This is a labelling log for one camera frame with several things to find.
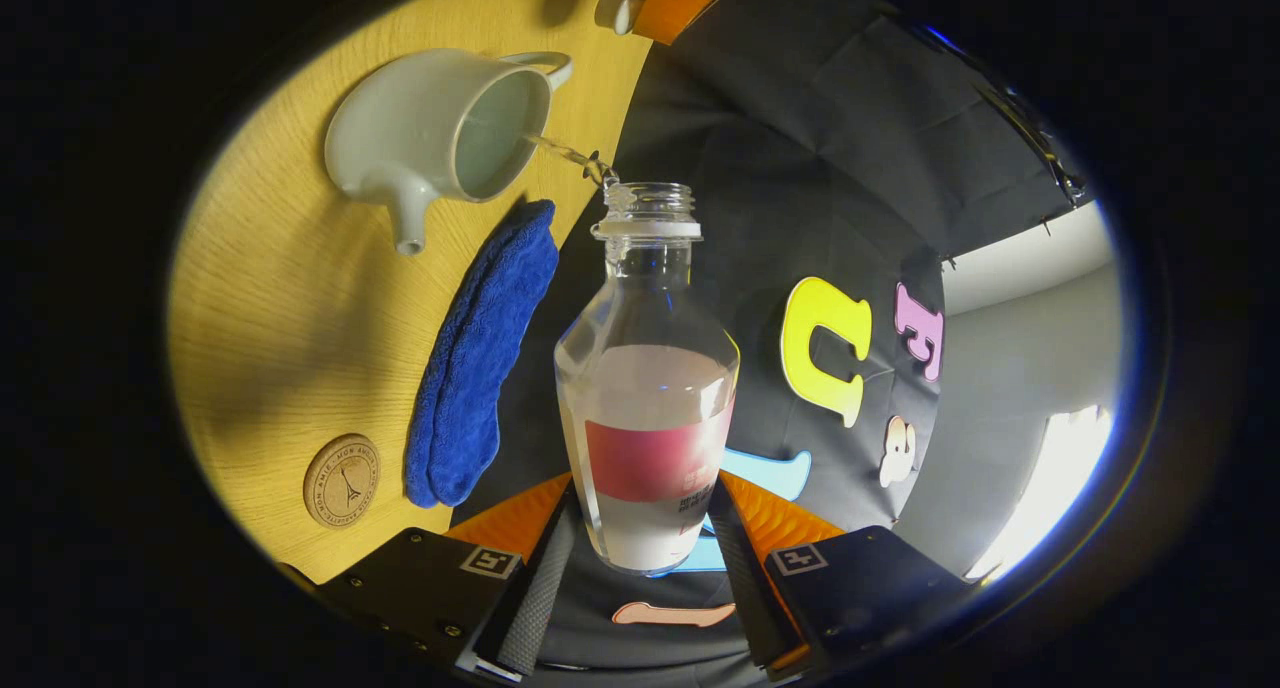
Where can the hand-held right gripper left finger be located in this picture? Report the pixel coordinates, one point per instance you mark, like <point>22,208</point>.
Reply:
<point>545,588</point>

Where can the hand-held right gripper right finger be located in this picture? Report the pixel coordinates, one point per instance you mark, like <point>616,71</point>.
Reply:
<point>735,578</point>

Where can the white ceramic teacup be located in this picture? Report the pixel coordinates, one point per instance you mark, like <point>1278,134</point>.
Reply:
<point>400,128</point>

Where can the black backdrop cloth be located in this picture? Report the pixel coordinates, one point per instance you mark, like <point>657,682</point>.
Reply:
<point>800,168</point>

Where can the clear water bottle red label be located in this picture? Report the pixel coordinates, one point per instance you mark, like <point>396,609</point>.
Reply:
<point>645,418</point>

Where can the round wooden coaster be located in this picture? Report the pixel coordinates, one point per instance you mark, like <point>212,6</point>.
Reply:
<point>342,480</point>

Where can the white blue teacup lid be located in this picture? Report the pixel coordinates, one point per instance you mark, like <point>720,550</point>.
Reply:
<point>620,6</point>

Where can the blue towel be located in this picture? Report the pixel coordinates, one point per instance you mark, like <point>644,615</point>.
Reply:
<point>480,368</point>

